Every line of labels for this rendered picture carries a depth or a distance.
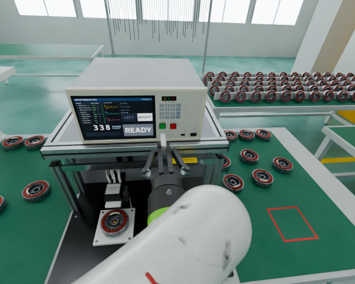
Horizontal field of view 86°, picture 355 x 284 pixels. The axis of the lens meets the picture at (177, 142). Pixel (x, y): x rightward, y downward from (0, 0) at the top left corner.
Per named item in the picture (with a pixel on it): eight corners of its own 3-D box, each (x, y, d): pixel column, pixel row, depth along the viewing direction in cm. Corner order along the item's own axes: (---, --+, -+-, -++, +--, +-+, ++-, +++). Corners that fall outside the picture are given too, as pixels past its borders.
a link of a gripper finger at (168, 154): (168, 172, 48) (173, 172, 48) (166, 144, 56) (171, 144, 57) (167, 182, 50) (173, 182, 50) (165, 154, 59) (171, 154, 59)
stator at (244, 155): (257, 155, 124) (259, 151, 122) (256, 167, 116) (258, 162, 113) (240, 151, 127) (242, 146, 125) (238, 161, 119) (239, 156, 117)
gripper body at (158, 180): (150, 207, 46) (150, 178, 53) (185, 204, 47) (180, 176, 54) (148, 187, 41) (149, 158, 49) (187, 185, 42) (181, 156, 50)
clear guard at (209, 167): (236, 222, 59) (242, 211, 55) (158, 229, 56) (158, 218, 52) (211, 153, 84) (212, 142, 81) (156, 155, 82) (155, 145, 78)
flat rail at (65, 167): (218, 164, 78) (219, 159, 76) (57, 172, 71) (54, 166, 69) (217, 162, 79) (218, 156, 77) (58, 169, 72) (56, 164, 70)
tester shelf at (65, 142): (227, 152, 75) (230, 143, 73) (43, 160, 68) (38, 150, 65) (203, 103, 110) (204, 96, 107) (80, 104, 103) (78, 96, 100)
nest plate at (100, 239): (132, 242, 75) (132, 241, 75) (93, 246, 74) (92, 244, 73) (135, 209, 87) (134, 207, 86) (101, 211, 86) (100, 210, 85)
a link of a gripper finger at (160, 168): (164, 182, 50) (159, 183, 50) (161, 154, 59) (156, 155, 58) (164, 172, 47) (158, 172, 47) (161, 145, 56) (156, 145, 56)
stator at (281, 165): (288, 163, 120) (291, 158, 118) (292, 175, 111) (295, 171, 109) (270, 159, 122) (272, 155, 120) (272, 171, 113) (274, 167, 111)
